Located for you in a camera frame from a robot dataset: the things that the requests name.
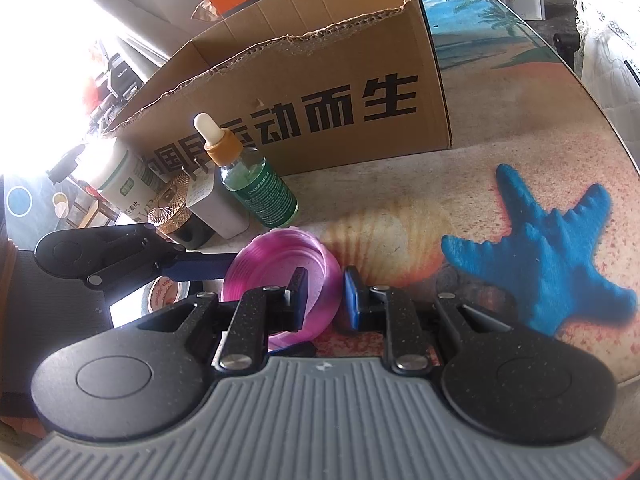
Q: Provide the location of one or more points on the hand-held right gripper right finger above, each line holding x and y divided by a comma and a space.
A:
352, 300

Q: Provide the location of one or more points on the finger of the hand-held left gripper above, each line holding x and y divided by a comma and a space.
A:
200, 266

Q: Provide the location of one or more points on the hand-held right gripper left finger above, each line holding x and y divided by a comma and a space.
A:
299, 292

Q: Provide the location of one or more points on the pink plastic bowl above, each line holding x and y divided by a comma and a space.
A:
320, 260

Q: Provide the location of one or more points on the white plug charger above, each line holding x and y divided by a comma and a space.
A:
220, 210

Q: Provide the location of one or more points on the gold lidded black jar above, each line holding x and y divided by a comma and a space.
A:
172, 207

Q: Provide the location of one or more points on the green dropper bottle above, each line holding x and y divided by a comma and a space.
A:
255, 185

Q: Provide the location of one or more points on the large brown cardboard box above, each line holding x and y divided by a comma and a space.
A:
325, 85

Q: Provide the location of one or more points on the grey tape roll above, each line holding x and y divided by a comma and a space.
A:
165, 292

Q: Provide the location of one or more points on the white supplement bottle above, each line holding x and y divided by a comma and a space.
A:
122, 185

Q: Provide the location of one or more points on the grey dotted cloth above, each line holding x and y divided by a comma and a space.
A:
30, 200

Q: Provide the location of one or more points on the wheelchair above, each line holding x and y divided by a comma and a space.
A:
117, 85

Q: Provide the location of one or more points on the white mattress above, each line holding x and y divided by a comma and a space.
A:
610, 60

